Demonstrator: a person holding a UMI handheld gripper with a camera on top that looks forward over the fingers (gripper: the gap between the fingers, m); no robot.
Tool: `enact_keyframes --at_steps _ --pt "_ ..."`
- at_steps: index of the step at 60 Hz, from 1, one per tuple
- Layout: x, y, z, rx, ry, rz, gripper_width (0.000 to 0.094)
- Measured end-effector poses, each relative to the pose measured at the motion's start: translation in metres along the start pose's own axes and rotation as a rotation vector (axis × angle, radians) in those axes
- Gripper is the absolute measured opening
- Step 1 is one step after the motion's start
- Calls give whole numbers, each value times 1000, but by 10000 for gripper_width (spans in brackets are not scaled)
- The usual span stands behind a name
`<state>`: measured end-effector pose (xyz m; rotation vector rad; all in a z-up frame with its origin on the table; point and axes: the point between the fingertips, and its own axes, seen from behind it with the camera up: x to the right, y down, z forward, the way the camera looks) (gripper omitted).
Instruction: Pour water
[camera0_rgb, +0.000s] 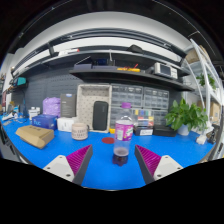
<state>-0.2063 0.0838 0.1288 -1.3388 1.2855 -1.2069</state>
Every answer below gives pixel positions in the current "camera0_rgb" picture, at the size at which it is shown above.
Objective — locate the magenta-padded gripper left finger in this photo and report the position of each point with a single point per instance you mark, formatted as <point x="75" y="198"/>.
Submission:
<point x="63" y="166"/>

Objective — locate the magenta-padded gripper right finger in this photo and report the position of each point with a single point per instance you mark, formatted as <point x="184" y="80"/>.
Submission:
<point x="163" y="166"/>

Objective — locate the clear bottle with purple label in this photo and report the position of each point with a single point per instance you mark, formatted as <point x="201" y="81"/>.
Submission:
<point x="123" y="131"/>

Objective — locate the black flat case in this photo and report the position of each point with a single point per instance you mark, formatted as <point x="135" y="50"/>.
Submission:
<point x="165" y="131"/>

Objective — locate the beige patterned mug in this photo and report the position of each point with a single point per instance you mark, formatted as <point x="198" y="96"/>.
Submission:
<point x="79" y="131"/>

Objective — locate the black box with white label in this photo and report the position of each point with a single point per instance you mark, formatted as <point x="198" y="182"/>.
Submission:
<point x="144" y="131"/>

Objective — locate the white carton box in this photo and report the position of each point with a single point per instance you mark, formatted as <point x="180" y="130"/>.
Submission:
<point x="65" y="124"/>

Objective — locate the brown cardboard box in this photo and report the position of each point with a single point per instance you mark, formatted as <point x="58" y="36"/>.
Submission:
<point x="33" y="136"/>

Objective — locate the blue carton box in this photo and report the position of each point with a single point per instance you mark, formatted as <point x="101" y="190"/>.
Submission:
<point x="44" y="121"/>

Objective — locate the flat round red coaster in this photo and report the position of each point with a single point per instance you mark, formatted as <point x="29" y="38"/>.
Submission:
<point x="107" y="140"/>

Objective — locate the clear organiser with colourful parts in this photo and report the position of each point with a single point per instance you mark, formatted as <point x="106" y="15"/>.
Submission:
<point x="144" y="117"/>

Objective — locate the green potted plant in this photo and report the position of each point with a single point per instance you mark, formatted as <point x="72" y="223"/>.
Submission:
<point x="185" y="115"/>

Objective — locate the yellow multimeter with red leads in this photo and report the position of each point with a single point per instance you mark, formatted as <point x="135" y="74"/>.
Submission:
<point x="112" y="131"/>

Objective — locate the small white container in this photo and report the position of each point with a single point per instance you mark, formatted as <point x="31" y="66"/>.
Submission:
<point x="34" y="113"/>

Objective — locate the dark grey upright box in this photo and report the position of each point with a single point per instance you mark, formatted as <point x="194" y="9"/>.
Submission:
<point x="68" y="105"/>

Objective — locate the grey small-parts drawer cabinet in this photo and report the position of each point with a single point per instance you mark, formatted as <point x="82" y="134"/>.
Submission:
<point x="115" y="115"/>
<point x="127" y="95"/>
<point x="156" y="98"/>

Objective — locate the beige perforated tray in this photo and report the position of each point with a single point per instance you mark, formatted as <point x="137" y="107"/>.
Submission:
<point x="87" y="96"/>

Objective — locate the white metal rack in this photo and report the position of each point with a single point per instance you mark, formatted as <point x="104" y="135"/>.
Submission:
<point x="208" y="93"/>

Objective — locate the teal screen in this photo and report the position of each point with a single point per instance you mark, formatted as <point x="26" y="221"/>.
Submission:
<point x="20" y="81"/>

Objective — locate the black overhead shelf unit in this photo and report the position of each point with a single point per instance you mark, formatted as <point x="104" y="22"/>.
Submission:
<point x="126" y="75"/>

